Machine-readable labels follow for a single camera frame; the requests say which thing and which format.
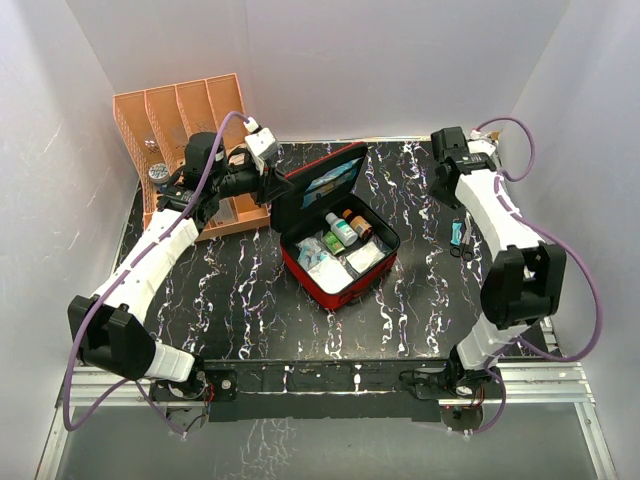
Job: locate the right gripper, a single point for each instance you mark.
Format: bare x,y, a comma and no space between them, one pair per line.
442,196

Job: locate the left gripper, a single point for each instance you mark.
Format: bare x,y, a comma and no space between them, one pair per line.
270,183

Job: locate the blue cotton swab bag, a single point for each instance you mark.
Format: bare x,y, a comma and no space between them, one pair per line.
331,180

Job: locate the brown bottle orange cap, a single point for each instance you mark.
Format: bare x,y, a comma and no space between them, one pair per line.
361,226

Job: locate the clear bag of plasters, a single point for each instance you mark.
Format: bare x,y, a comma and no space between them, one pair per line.
311,243

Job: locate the white gauze pad pack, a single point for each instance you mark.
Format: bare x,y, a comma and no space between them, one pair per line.
365,257

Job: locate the white bottle green label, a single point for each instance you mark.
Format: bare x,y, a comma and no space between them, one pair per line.
341,229

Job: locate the green wind oil box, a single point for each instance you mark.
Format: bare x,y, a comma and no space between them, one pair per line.
333,244

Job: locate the red black medicine case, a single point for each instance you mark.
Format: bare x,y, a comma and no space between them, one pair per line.
295,223

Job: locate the gauze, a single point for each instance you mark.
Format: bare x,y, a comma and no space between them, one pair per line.
331,276

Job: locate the teal bandage packet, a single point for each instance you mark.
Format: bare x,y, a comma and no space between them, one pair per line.
308,258

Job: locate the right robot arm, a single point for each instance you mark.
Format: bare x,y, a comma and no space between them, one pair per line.
524,282

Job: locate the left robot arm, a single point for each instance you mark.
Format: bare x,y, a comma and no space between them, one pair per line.
108,327

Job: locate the small teal sachet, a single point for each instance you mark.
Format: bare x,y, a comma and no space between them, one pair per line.
456,233

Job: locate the round blue tin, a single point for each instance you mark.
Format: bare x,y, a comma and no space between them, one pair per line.
159,175

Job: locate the orange plastic file organizer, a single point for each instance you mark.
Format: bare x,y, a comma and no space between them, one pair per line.
156,124

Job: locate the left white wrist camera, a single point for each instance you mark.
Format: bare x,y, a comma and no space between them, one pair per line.
261,143

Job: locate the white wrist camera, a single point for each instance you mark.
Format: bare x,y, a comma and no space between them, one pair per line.
483,142
261,143

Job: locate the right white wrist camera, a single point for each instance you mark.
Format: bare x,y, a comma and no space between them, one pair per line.
483,142

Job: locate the black handled scissors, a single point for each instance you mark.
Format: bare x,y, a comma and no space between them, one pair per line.
464,251

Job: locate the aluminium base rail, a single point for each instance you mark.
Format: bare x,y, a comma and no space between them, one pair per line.
546,428

